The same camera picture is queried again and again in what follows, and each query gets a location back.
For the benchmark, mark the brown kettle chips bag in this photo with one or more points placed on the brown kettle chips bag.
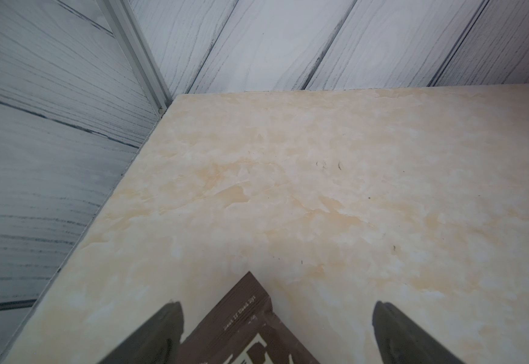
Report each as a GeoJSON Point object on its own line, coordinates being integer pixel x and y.
{"type": "Point", "coordinates": [243, 328]}

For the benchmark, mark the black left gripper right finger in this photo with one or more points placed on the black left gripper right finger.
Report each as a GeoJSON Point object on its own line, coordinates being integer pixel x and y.
{"type": "Point", "coordinates": [401, 340]}

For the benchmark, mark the silver left frame post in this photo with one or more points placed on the silver left frame post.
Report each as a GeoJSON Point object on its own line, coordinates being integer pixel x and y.
{"type": "Point", "coordinates": [130, 37]}

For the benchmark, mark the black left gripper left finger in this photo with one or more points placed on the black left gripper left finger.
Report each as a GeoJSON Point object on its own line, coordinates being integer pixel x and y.
{"type": "Point", "coordinates": [156, 341]}

